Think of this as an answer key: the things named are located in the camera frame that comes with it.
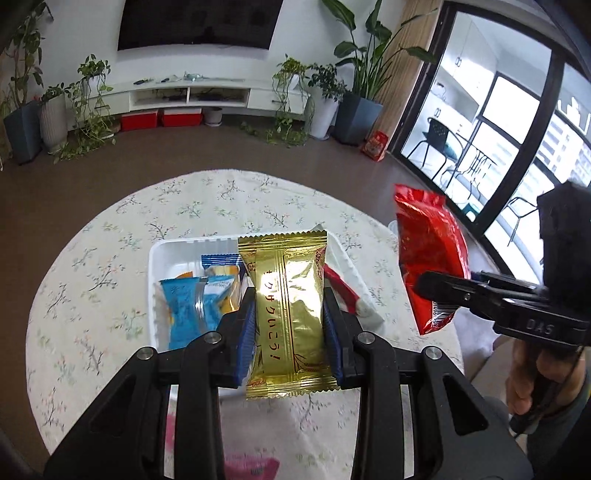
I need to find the blue square planter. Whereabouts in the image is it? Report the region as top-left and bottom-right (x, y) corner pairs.
(333, 92), (384, 146)

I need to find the tall white planter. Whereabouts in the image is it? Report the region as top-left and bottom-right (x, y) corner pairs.
(307, 85), (340, 140)

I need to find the white ribbed planter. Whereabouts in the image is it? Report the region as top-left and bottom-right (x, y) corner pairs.
(38, 95), (69, 153)

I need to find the white and red snack packet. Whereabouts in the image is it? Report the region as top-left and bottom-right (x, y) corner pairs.
(323, 263), (385, 329)

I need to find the tall thin-stemmed plant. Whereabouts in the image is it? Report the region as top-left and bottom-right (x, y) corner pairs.
(0, 2), (47, 112)

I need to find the white plastic tray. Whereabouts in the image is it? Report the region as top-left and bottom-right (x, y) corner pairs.
(148, 233), (385, 398)

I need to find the black window frame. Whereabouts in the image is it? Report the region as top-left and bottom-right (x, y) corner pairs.
(385, 0), (591, 259)

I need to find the white television cabinet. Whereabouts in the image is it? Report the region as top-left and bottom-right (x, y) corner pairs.
(90, 76), (308, 121)

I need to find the large broad-leaf plant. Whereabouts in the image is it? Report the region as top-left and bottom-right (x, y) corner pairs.
(321, 0), (439, 100)

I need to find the gold snack packet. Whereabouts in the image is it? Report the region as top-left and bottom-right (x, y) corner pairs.
(237, 230), (341, 400)

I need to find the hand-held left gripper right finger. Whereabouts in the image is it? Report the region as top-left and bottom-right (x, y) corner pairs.
(322, 287), (534, 480)

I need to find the red gift bag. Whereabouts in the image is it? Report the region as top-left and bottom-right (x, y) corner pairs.
(361, 130), (389, 161)

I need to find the person's right forearm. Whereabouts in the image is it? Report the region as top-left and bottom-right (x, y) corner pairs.
(524, 369), (591, 480)

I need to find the red storage box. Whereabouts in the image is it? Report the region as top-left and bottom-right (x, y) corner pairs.
(161, 108), (203, 127)
(120, 110), (160, 132)

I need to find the black balcony chair teal seat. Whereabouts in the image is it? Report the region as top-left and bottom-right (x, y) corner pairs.
(409, 116), (465, 178)

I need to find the pink snack packet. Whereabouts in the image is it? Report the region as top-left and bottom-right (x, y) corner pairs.
(164, 413), (281, 480)

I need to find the small leafy plant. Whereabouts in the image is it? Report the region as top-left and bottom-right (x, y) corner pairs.
(305, 64), (348, 101)

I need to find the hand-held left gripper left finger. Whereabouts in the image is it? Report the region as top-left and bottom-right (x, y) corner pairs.
(44, 287), (257, 480)

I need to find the trailing pothos plant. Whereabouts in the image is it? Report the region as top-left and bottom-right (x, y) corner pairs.
(54, 54), (118, 163)

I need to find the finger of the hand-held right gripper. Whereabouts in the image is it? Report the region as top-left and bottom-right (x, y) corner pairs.
(412, 270), (515, 320)
(470, 270), (549, 300)

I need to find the blue snack packet clear edge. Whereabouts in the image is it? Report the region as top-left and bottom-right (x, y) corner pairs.
(159, 277), (208, 352)

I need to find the glossy red snack packet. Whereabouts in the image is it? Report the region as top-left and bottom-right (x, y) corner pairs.
(393, 184), (472, 336)

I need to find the grey-blue planter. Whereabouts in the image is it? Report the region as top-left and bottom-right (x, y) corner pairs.
(4, 100), (43, 164)

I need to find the white balcony cabinet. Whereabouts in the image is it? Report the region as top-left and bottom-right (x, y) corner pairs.
(429, 18), (495, 121)

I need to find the beige curtain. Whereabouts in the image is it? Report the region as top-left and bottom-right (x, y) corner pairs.
(376, 0), (446, 148)

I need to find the person's right hand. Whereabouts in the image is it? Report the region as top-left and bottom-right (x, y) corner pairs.
(505, 340), (580, 416)

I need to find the trailing vine plant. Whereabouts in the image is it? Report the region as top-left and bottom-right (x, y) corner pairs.
(240, 55), (315, 147)

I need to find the black wire balcony chair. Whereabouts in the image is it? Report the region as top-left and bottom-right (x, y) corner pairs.
(441, 138), (497, 195)

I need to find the light blue snack packet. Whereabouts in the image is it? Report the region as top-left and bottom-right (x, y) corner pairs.
(201, 274), (241, 333)

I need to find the black wall television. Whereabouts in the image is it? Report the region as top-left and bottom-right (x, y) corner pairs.
(117, 0), (284, 51)

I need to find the blue and yellow cake packet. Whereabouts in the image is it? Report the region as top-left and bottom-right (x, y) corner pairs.
(201, 254), (245, 315)

